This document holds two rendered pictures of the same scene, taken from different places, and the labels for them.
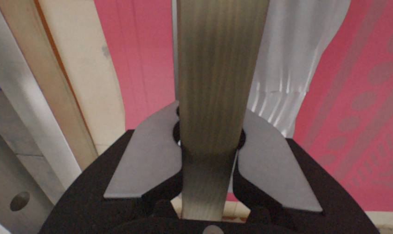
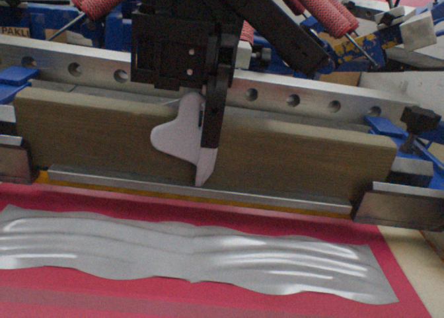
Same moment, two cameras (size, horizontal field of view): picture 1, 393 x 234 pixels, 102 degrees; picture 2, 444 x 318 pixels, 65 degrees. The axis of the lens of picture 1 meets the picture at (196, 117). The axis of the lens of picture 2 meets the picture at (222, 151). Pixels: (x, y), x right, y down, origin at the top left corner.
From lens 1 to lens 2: 0.32 m
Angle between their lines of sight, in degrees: 68
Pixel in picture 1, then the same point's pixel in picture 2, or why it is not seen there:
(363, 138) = not seen: outside the picture
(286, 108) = (172, 255)
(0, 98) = not seen: hidden behind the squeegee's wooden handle
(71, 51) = not seen: hidden behind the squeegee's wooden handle
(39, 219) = (90, 73)
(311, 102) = (174, 289)
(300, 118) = (148, 283)
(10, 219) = (115, 64)
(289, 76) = (212, 252)
